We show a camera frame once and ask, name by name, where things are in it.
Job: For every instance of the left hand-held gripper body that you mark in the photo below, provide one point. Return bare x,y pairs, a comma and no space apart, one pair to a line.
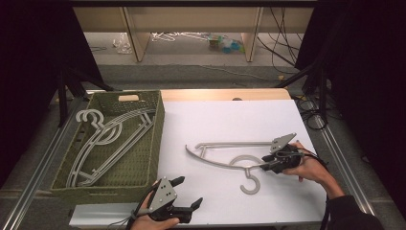
162,195

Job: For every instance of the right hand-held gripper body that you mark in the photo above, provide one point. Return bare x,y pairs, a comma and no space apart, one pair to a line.
281,143

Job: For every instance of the grey plastic clothes hanger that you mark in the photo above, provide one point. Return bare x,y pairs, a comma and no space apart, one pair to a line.
101,119
78,116
233,144

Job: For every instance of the green woven basket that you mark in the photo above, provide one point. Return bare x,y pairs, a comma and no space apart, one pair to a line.
134,166

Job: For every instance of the person's left hand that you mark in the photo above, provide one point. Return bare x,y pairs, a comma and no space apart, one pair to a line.
143,223

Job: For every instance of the person's right hand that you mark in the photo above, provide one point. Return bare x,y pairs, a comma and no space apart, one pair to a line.
311,167

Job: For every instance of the white table cover sheet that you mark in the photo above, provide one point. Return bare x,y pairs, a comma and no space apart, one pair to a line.
223,121

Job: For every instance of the black metal stand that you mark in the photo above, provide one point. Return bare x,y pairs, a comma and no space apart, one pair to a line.
320,86
63,96

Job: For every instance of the black curtain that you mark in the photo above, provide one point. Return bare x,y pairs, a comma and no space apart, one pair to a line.
28,64
367,80

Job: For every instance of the colourful plastic things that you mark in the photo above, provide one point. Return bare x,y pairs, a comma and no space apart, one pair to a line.
228,44

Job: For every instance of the white hangers on floor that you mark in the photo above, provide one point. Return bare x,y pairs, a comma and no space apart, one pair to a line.
166,36

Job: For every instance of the clear plastic bag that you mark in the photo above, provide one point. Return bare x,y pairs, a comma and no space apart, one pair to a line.
123,43

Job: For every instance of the light wooden desk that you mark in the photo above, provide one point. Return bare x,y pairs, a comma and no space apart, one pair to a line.
191,17

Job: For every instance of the aluminium rail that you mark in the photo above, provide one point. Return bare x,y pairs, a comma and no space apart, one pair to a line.
344,166
38,169

